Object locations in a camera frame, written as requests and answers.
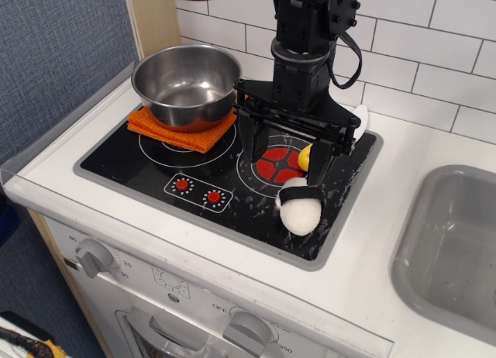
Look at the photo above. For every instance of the white plush sushi toy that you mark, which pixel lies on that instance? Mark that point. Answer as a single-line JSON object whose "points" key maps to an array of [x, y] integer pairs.
{"points": [[299, 206]]}

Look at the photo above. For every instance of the stainless steel pot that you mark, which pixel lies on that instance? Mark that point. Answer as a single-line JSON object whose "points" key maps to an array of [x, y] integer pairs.
{"points": [[187, 88]]}

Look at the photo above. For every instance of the grey oven knob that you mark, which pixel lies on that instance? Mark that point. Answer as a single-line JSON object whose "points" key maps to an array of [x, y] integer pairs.
{"points": [[93, 257], [248, 332]]}

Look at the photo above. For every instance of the orange folded cloth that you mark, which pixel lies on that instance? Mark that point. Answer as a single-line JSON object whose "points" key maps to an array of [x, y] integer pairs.
{"points": [[142, 123]]}

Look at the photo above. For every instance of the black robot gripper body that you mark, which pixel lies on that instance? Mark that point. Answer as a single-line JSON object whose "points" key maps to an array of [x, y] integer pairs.
{"points": [[297, 99]]}

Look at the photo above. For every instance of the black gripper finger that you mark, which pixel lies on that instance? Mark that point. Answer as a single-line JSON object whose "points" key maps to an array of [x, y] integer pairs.
{"points": [[320, 160], [254, 136]]}

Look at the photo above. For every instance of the grey plastic sink basin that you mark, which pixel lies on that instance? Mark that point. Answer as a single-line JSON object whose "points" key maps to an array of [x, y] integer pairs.
{"points": [[444, 268]]}

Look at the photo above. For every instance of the black toy stovetop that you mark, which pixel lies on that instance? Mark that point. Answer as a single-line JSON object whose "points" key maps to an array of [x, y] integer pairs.
{"points": [[226, 194]]}

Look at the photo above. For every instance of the yellow handled toy knife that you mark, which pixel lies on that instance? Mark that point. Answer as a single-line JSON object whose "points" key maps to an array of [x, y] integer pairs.
{"points": [[362, 112]]}

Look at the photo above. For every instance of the grey right oven knob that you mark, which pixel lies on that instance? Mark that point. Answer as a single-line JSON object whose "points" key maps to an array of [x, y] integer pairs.
{"points": [[248, 332]]}

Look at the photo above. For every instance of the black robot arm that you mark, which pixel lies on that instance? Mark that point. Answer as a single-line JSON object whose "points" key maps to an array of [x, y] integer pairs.
{"points": [[305, 26]]}

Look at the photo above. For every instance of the white toy oven front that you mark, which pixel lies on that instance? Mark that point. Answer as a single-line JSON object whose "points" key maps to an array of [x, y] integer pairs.
{"points": [[141, 310]]}

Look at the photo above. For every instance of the yellow cloth scrap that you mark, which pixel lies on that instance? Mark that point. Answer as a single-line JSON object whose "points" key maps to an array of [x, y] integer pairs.
{"points": [[48, 349]]}

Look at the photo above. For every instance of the light wooden side post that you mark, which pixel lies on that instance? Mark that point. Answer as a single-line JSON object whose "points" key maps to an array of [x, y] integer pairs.
{"points": [[154, 24]]}

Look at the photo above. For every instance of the grey left oven knob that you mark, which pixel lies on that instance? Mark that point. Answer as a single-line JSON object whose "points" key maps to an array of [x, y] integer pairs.
{"points": [[93, 257]]}

